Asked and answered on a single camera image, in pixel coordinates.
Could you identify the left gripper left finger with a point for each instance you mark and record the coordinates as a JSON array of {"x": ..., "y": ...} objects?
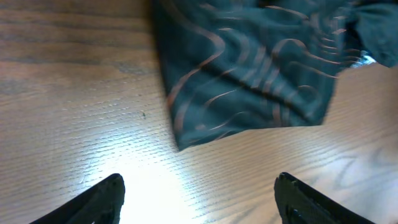
[{"x": 100, "y": 204}]

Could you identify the black orange-patterned jersey shirt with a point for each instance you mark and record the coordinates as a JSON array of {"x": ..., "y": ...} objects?
[{"x": 230, "y": 66}]

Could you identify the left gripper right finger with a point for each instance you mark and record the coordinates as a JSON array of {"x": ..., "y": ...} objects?
[{"x": 299, "y": 203}]

